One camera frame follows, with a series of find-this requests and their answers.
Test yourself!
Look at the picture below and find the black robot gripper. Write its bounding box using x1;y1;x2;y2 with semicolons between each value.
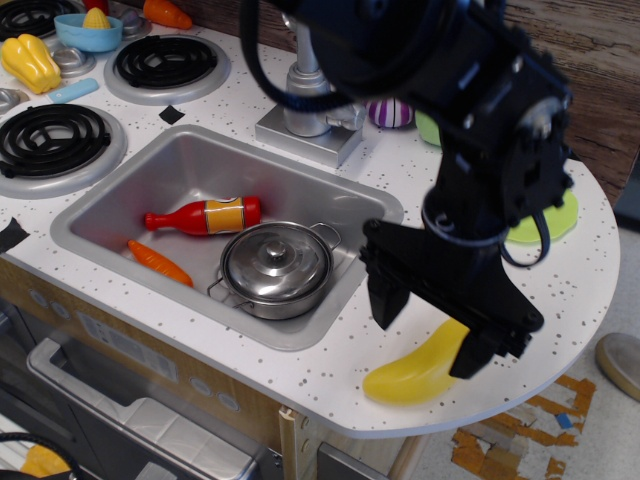
361;149;544;379

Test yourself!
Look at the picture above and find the yellow toy banana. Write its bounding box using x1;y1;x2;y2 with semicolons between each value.
362;318;470;406

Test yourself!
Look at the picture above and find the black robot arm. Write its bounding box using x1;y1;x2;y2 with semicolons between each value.
239;1;572;379

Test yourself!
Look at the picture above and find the light green plastic plate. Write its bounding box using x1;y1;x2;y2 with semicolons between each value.
507;190;579;244

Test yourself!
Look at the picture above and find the stainless steel lidded pot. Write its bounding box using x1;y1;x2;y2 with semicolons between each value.
207;221;342;321

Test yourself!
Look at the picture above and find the silver sink basin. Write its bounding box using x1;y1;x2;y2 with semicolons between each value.
51;126;403;351

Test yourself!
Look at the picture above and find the round metal stand base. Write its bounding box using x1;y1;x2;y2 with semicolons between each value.
595;333;639;401

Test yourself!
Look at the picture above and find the green toy cabbage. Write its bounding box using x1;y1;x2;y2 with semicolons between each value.
415;111;441;147

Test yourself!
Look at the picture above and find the purple toy onion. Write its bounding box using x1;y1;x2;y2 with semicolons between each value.
366;98;414;128

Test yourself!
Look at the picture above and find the silver toy faucet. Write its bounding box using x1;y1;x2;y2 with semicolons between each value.
255;15;366;168

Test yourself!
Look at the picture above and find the red toy ketchup bottle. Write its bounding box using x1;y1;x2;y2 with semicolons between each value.
144;196;262;236

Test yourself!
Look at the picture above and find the orange toy carrot in sink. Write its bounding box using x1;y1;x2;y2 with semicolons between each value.
127;240;194;287

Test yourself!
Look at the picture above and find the black tape patch near burner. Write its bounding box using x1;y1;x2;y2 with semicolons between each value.
159;105;185;125

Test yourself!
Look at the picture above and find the back right stove burner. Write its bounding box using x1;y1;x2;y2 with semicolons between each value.
103;35;231;106

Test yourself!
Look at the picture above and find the yellow object at bottom left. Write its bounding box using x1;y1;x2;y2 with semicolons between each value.
19;445;71;478

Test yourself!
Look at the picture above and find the orange toy carrot at back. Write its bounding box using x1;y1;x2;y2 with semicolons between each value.
143;0;193;30

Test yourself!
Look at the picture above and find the black tape patch left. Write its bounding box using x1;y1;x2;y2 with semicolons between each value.
0;217;30;254

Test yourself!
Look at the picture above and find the light blue plastic bowl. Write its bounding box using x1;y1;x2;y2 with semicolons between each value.
54;14;123;53

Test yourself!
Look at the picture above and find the yellow toy corn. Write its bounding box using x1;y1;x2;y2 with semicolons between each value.
82;7;111;30

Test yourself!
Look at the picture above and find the red toy item at back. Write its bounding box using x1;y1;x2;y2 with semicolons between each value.
83;0;109;15

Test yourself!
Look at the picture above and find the silver stove knob at edge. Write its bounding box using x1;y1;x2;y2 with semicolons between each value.
0;88;30;116

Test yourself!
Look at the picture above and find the yellow toy bell pepper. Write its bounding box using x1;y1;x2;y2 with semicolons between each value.
1;34;62;94

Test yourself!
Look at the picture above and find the back left stove burner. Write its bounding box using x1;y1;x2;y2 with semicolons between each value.
0;0;86;42

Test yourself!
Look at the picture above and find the oven door with handle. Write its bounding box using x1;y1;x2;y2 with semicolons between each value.
27;339;261;479

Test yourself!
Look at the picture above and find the light blue toy utensil handle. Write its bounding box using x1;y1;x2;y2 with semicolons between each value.
46;78;99;104

